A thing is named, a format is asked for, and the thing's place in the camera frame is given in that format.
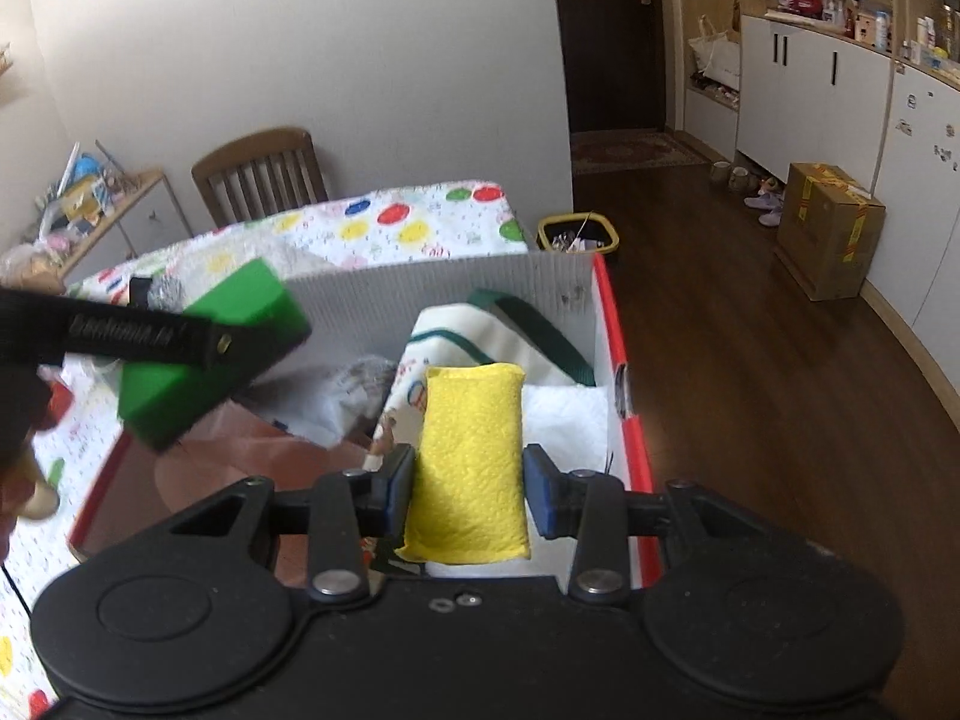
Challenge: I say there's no plastic bag of small things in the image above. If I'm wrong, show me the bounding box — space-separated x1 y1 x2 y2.
0 238 65 287

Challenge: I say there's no white tote bag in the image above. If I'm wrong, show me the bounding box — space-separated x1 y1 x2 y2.
688 14 744 95

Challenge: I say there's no dark entrance door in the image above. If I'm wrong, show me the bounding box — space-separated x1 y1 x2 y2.
550 0 668 135

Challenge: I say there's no wooden side cabinet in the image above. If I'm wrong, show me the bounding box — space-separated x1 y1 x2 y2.
0 168 195 295

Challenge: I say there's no clear plastic bag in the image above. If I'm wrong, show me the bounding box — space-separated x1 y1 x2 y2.
261 355 400 452

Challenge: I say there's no crumpled silver wrapper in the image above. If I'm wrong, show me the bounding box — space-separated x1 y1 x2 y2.
147 273 190 314

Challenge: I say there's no red cardboard box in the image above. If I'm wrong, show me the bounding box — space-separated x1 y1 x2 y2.
67 250 665 595

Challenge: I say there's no wooden chair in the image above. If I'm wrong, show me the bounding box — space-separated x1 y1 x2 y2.
190 127 330 229

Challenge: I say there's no person's left hand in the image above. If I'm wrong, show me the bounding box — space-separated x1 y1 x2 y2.
0 461 62 560

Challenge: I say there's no yellow rim trash bin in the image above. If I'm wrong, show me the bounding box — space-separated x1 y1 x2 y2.
535 213 623 265

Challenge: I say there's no christmas print pouch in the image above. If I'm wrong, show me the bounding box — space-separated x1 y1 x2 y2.
366 288 598 470

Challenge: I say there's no patterned door rug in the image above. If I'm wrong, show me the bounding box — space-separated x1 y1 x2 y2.
569 128 710 178

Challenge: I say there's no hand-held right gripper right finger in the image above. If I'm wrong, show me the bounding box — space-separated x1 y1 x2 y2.
522 444 782 605

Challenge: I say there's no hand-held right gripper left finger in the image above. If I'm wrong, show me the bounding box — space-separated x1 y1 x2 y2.
161 444 417 605

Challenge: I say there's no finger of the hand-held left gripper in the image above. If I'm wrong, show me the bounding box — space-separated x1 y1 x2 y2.
63 300 310 391

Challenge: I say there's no green foam block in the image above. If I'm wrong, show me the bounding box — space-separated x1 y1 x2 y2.
118 256 313 453

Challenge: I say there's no row of small bottles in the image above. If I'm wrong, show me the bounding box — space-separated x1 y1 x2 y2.
823 0 960 70

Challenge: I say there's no brown cardboard box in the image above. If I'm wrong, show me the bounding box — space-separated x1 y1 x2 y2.
774 161 888 303

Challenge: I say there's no white base cabinet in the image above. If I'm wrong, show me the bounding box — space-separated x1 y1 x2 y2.
734 13 960 350

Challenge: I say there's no yellow sponge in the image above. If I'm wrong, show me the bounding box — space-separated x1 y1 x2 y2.
394 363 534 565

